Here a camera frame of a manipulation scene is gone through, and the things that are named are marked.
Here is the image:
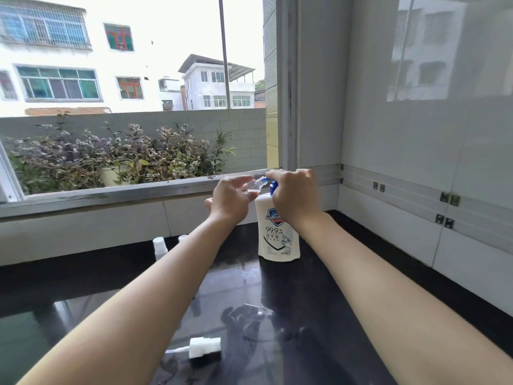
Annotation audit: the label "person's left hand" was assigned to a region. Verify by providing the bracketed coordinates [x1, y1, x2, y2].
[204, 175, 265, 224]

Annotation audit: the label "person's right hand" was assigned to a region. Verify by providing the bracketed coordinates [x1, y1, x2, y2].
[265, 168, 324, 230]

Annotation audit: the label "small clear plastic bottle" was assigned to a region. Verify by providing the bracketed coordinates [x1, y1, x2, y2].
[240, 176, 269, 196]

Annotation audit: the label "white hand soap pump bottle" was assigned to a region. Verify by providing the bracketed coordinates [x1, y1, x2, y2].
[255, 178, 302, 263]

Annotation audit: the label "person's left forearm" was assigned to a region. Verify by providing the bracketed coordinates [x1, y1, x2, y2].
[16, 214, 241, 385]

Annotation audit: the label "person's right forearm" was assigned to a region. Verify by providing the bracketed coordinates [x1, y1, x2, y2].
[294, 211, 513, 385]

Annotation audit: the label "tiled outdoor pillar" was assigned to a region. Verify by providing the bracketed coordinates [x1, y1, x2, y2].
[262, 0, 279, 171]

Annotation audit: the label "small white grey-roofed house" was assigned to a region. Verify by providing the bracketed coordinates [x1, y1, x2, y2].
[178, 54, 257, 112]

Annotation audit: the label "grey metal pole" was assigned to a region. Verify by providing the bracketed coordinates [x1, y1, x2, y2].
[218, 0, 232, 111]

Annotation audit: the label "white plant pot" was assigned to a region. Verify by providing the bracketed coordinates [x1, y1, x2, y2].
[99, 164, 134, 187]

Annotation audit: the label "white spray pump head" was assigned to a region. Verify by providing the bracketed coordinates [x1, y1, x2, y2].
[166, 337, 222, 360]

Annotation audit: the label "purple green leafy plants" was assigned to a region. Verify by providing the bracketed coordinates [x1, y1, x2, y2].
[7, 121, 237, 195]

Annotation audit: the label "large white apartment building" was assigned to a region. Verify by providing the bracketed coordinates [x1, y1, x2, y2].
[0, 0, 189, 117]

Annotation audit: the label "grey block parapet wall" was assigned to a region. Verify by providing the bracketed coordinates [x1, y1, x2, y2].
[0, 108, 267, 190]

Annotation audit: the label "aluminium window frame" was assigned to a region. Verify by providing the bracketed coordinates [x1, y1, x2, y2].
[0, 0, 300, 219]

